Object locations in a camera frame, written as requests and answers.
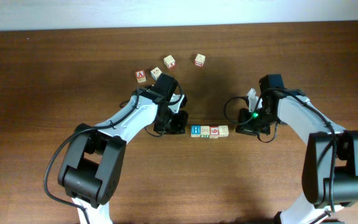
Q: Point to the wooden block red 6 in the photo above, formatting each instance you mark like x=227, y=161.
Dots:
x=213, y=132

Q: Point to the wooden block plain I elephant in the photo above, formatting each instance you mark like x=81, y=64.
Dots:
x=223, y=131

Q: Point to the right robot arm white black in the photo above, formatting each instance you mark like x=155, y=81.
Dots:
x=330, y=172

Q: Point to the wooden block blue side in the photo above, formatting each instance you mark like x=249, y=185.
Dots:
x=155, y=73

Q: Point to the wooden block red letter A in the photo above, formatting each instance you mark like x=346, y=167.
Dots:
x=140, y=76

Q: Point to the wooden block red side top right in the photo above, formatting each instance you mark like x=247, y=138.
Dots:
x=199, y=60

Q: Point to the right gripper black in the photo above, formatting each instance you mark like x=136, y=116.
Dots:
x=244, y=127

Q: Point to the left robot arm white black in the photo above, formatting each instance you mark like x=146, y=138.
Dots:
x=92, y=165

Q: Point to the wooden block blue H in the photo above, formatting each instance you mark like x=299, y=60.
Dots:
x=195, y=131

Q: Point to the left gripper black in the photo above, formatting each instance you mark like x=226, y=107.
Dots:
x=178, y=127

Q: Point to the wooden block green side I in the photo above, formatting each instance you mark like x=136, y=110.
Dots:
x=204, y=131

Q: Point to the wooden block red K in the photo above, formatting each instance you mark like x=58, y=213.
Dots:
x=169, y=61

